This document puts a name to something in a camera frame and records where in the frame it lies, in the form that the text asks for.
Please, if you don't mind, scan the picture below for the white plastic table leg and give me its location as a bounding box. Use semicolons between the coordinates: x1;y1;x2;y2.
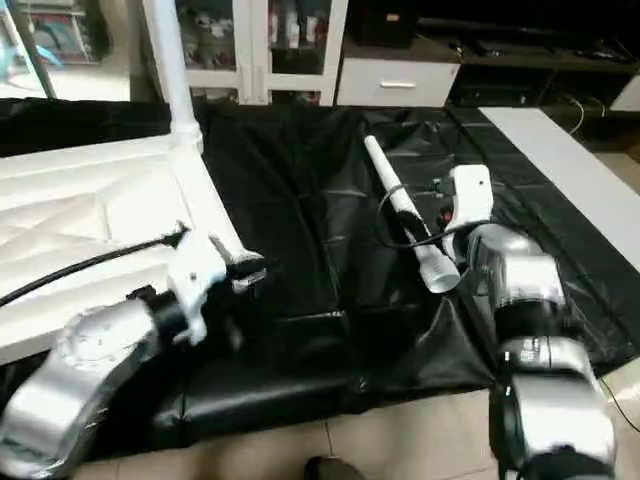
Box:
140;0;206;153
362;135;462;294

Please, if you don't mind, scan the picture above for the white plastic table top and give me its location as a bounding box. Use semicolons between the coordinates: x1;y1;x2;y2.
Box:
0;130;246;366

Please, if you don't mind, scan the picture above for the white flat board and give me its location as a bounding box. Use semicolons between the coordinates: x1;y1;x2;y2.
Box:
478;105;640;283

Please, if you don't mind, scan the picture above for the white drawer unit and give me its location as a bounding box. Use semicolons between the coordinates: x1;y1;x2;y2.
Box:
335;55;463;109

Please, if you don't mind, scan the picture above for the black work mat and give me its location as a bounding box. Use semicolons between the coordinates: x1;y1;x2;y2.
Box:
0;95;640;463

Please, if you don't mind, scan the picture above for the white glass door cabinet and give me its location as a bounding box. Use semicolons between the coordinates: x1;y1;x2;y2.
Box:
140;0;351;107

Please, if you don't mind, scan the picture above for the colourful toy box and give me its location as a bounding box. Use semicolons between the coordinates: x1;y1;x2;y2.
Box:
30;10;111;66

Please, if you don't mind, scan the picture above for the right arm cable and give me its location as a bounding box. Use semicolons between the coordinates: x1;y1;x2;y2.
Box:
376;182;471;251

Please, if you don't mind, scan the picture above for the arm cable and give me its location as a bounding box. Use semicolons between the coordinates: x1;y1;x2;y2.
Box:
376;182;471;251
0;228;191;306

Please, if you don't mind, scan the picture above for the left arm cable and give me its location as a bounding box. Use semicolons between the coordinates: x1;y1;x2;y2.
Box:
0;228;191;306

